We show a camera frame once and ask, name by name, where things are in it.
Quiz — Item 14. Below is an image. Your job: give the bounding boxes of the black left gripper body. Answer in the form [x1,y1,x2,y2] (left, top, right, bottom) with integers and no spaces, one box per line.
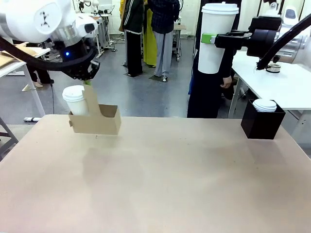
[53,38,95,75]

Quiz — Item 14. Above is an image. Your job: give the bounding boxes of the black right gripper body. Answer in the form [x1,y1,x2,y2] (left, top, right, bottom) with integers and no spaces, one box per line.
[246,16,278,58]

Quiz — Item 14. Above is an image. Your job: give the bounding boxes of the tall white lidded paper cup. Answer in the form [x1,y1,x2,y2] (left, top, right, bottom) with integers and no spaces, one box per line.
[197,1,240,74]

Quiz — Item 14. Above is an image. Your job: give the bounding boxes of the short white lidded paper cup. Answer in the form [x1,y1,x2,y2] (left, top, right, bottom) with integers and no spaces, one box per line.
[62,84,89,117]

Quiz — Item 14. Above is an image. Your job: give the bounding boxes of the brown cardboard cup carrier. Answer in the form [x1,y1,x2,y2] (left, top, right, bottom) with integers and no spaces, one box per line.
[68,85,122,136]

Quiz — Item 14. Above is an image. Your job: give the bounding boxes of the person's left forearm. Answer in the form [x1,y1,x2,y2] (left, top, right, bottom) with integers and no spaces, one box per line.
[219,47,238,78]

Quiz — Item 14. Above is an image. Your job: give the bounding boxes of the stack of white cup lids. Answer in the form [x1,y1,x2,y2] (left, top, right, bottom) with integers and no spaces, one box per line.
[252,99,278,113]

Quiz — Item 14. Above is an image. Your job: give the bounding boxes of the person's left hand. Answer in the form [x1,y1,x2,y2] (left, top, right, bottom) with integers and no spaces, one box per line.
[219,75,233,89]

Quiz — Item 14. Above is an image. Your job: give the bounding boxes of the white tape roll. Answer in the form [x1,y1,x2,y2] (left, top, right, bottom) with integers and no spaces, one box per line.
[265,62,282,74]

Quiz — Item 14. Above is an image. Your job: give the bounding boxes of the person in dark green jacket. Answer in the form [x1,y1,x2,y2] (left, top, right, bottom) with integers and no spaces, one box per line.
[118,0,148,78]

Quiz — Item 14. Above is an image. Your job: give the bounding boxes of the large white side table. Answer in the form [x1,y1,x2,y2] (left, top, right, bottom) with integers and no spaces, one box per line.
[228,50,311,119]

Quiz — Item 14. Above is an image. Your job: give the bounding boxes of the small white side table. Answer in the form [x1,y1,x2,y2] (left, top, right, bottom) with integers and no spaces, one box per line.
[0,47,52,117]

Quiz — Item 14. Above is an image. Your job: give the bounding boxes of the brown cardboard envelopes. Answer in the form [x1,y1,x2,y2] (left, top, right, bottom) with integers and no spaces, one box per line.
[0,42,37,68]

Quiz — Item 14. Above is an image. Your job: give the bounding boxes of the person in yellow coat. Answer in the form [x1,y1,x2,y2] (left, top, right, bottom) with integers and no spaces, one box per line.
[142,0,157,68]

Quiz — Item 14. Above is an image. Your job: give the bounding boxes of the person in black hoodie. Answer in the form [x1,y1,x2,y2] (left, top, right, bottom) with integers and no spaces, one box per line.
[186,0,242,119]

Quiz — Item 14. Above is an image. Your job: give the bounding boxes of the person in grey trousers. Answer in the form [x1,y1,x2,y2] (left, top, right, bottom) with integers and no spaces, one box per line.
[147,0,181,78]

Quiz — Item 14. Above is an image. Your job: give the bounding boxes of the black square box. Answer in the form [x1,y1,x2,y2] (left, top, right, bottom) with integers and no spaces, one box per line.
[240,99,286,140]

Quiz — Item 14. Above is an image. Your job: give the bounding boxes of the black right arm cable sleeve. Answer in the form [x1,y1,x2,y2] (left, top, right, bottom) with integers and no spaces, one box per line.
[257,13,311,71]

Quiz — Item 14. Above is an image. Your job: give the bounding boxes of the black arm cable sleeve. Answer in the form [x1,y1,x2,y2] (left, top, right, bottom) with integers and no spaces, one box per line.
[257,13,311,71]
[0,36,96,72]

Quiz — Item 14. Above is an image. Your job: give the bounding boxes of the black left arm cable sleeve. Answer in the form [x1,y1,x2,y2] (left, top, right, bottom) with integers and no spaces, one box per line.
[0,36,96,72]

